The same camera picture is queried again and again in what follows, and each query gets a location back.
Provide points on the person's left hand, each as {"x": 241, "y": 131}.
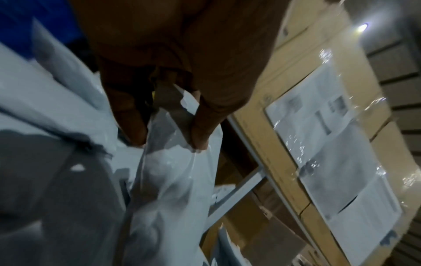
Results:
{"x": 177, "y": 41}

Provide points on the blue plastic crate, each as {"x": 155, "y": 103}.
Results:
{"x": 33, "y": 21}

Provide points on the white mailer bag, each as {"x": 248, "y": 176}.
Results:
{"x": 171, "y": 192}

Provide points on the pile of grey mailer bags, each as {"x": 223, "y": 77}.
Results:
{"x": 46, "y": 156}

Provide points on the white printed paper sheet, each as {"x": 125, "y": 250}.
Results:
{"x": 309, "y": 114}
{"x": 368, "y": 223}
{"x": 342, "y": 171}

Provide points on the white metal shelf leg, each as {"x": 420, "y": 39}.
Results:
{"x": 237, "y": 192}

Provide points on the round ceiling lamp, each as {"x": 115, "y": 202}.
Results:
{"x": 362, "y": 27}

